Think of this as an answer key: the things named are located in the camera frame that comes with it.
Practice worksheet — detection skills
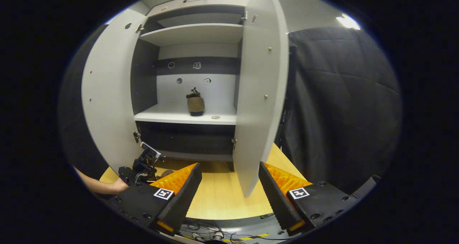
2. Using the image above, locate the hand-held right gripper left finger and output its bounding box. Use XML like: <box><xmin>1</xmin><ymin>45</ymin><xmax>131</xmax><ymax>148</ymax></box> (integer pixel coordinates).
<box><xmin>117</xmin><ymin>162</ymin><xmax>203</xmax><ymax>236</ymax></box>

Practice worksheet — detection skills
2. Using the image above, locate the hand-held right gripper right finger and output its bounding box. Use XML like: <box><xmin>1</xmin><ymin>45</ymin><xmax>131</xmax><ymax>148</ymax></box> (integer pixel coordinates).
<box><xmin>258</xmin><ymin>162</ymin><xmax>359</xmax><ymax>236</ymax></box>

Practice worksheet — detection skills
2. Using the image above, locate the white shoe cabinet door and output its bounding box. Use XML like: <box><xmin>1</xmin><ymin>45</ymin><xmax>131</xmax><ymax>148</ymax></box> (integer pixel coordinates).
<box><xmin>232</xmin><ymin>0</ymin><xmax>289</xmax><ymax>198</ymax></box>
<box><xmin>81</xmin><ymin>8</ymin><xmax>148</xmax><ymax>174</ymax></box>

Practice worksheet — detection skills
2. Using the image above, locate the white shoe cabinet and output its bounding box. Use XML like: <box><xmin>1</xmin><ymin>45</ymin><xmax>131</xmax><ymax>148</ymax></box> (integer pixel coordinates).
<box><xmin>130</xmin><ymin>0</ymin><xmax>251</xmax><ymax>172</ymax></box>

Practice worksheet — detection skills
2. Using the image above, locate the yellow black floor tape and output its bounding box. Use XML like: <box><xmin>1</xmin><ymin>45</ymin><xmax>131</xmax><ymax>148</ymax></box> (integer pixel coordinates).
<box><xmin>222</xmin><ymin>233</ymin><xmax>269</xmax><ymax>243</ymax></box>

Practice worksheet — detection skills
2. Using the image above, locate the rectangular ceiling light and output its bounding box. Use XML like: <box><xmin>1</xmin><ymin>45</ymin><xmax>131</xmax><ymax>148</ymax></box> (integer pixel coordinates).
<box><xmin>335</xmin><ymin>14</ymin><xmax>361</xmax><ymax>30</ymax></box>

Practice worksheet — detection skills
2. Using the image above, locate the bundle of black cables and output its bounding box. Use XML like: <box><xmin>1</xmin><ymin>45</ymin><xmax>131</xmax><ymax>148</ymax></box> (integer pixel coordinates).
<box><xmin>178</xmin><ymin>219</ymin><xmax>280</xmax><ymax>243</ymax></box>

